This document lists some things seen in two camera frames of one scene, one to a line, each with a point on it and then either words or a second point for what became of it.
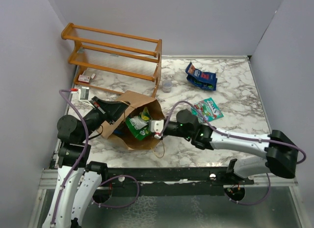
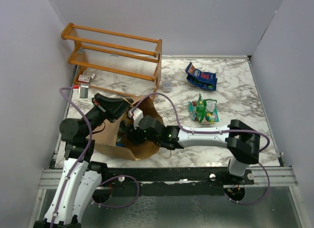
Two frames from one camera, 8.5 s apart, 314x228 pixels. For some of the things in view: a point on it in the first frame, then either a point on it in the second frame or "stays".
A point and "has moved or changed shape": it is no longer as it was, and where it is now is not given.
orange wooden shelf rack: x=115 y=62 stays
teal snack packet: x=208 y=108 stays
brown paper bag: x=117 y=130 has moved or changed shape
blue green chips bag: x=201 y=84 stays
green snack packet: x=139 y=127 has moved or changed shape
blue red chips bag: x=210 y=77 stays
